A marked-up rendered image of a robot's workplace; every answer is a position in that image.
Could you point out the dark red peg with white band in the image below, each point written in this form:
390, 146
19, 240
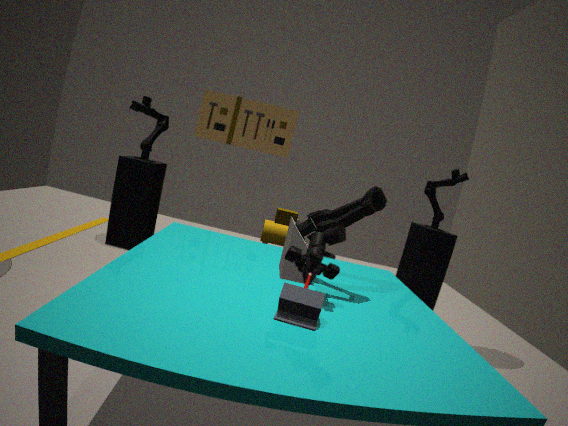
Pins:
308, 280

